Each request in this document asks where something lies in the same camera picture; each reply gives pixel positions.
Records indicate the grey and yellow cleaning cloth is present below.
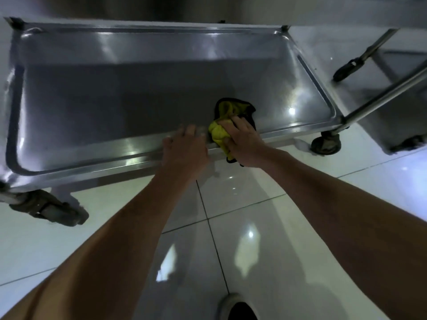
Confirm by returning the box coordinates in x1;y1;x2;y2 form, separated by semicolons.
208;97;258;164

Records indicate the person's right hand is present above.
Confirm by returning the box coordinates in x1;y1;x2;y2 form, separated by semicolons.
218;116;274;169

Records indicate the black grip steel cart handle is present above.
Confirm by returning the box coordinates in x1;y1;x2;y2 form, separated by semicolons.
0;181;21;204

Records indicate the person's left hand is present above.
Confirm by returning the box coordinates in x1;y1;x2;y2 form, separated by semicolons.
161;124;210;179

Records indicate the person's right forearm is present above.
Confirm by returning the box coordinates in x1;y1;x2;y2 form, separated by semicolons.
266;149;427;320

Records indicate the dark blue sneaker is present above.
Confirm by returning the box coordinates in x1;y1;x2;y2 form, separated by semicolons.
217;293;261;320

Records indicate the person's left forearm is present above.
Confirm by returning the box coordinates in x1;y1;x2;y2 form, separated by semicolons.
0;169;201;320

